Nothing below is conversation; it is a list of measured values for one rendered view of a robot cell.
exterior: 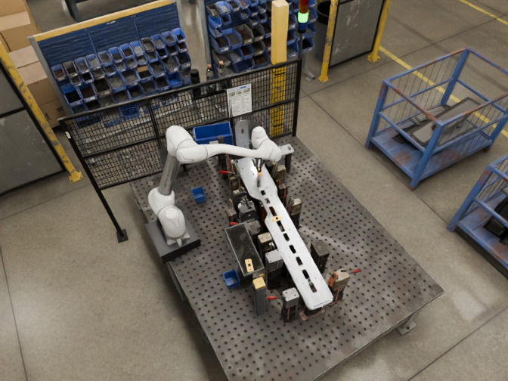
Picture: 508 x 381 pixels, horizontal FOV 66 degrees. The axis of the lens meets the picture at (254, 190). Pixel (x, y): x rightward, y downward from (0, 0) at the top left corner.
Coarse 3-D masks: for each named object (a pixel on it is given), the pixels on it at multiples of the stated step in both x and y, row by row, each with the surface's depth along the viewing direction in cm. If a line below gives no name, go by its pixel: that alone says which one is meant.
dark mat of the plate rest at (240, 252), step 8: (232, 232) 261; (240, 232) 261; (232, 240) 257; (240, 240) 257; (248, 240) 257; (240, 248) 254; (248, 248) 254; (240, 256) 250; (248, 256) 250; (256, 256) 250; (240, 264) 247; (256, 264) 246; (248, 272) 243
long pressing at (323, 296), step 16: (240, 160) 324; (240, 176) 313; (256, 176) 313; (256, 192) 303; (272, 192) 302; (272, 224) 284; (288, 224) 284; (288, 256) 267; (304, 256) 267; (304, 288) 253; (320, 288) 252; (320, 304) 246
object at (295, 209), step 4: (296, 200) 291; (300, 200) 291; (296, 204) 290; (300, 204) 291; (292, 208) 291; (296, 208) 294; (300, 208) 295; (292, 212) 295; (296, 212) 298; (300, 212) 303; (292, 216) 300; (296, 216) 303; (292, 220) 304; (296, 220) 307; (296, 224) 311; (296, 228) 315
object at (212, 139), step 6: (204, 126) 328; (210, 126) 329; (216, 126) 331; (222, 126) 332; (228, 126) 333; (198, 132) 332; (204, 132) 333; (210, 132) 334; (216, 132) 336; (222, 132) 337; (228, 132) 339; (198, 138) 336; (204, 138) 336; (210, 138) 318; (216, 138) 320; (228, 138) 323; (198, 144) 321; (228, 144) 328
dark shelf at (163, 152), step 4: (252, 124) 347; (256, 124) 347; (252, 128) 344; (232, 132) 341; (232, 136) 338; (164, 148) 330; (160, 152) 328; (164, 152) 328; (168, 152) 328; (160, 156) 325; (164, 156) 324; (164, 160) 322; (164, 164) 319; (180, 164) 322
